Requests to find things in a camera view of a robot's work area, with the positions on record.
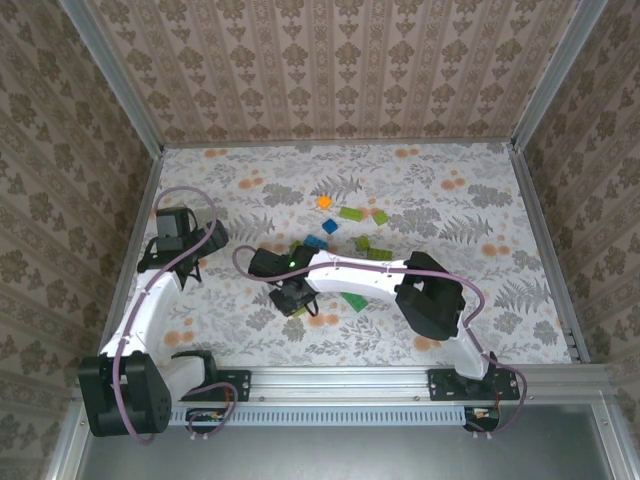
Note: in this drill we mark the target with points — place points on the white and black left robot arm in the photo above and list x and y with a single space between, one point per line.
145 320

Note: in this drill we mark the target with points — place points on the green long lego brick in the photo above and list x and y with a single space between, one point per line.
354 302

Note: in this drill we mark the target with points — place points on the grey metal panel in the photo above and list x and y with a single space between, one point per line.
350 455

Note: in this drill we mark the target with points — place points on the light blue long lego brick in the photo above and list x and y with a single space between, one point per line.
316 242

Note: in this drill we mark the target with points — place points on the dark blue square lego brick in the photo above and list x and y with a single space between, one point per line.
330 226

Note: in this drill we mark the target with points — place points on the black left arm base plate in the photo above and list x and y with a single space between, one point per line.
237 385

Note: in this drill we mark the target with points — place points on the thin aluminium frame rail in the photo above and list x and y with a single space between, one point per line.
340 143

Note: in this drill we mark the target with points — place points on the floral printed table cover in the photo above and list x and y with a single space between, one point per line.
425 200

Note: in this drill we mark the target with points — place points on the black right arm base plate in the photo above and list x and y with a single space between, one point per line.
440 385

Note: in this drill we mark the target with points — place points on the aluminium frame corner post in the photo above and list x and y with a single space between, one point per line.
67 460
612 440

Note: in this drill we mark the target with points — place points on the aluminium mounting rail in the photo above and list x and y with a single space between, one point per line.
340 385

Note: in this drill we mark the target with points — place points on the orange lego brick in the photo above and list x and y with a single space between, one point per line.
324 202

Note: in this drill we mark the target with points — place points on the aluminium side frame rail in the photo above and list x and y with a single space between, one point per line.
131 250
548 250

